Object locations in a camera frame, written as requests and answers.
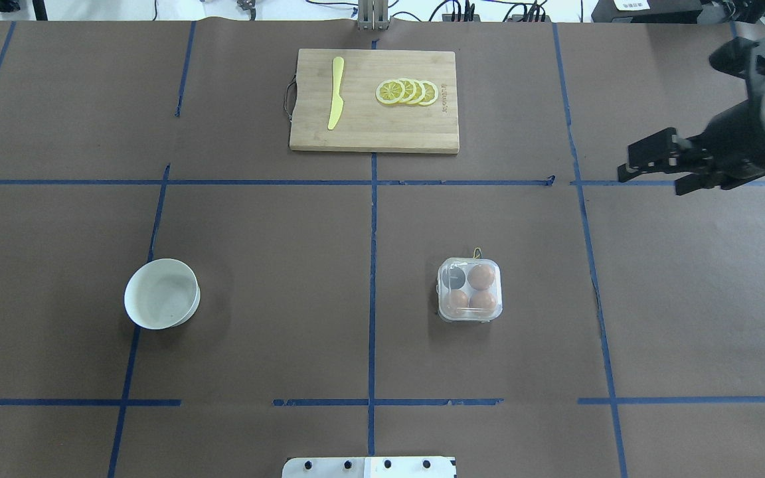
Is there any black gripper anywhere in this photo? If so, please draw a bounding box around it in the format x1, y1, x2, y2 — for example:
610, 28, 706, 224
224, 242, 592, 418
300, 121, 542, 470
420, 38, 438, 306
617, 101, 765, 196

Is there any brown egg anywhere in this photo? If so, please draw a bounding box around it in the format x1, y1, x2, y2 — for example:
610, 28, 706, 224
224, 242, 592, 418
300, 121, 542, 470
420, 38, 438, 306
444, 289, 469, 317
467, 264, 497, 291
469, 290, 498, 317

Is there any clear plastic egg box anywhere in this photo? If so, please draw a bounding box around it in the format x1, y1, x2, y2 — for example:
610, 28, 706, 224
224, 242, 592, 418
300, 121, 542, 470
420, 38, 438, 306
436, 257, 503, 323

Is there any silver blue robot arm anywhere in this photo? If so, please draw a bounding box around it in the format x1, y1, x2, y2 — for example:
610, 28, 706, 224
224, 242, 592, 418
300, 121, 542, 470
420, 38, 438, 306
616, 68, 765, 196

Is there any yellow lemon slice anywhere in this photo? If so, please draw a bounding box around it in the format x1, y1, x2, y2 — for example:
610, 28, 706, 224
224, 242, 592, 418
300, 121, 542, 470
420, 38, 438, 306
375, 80, 406, 105
406, 79, 426, 105
417, 80, 438, 106
397, 78, 412, 104

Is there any wooden cutting board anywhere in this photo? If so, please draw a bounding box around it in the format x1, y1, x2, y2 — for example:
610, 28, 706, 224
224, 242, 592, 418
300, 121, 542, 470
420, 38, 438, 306
289, 48, 460, 155

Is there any yellow plastic knife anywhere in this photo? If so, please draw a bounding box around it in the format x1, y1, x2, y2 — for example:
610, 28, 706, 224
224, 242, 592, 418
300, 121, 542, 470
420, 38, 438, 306
327, 56, 345, 131

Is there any white paper bowl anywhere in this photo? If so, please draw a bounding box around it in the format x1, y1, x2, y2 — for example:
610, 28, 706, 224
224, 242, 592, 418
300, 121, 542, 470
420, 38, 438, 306
124, 258, 201, 330

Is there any aluminium frame post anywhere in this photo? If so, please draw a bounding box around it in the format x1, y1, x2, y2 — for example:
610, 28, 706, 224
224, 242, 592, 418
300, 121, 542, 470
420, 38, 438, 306
356, 0, 390, 31

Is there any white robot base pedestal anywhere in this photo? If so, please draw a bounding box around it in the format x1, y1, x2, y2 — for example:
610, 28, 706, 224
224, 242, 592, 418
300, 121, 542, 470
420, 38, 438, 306
282, 455, 458, 477

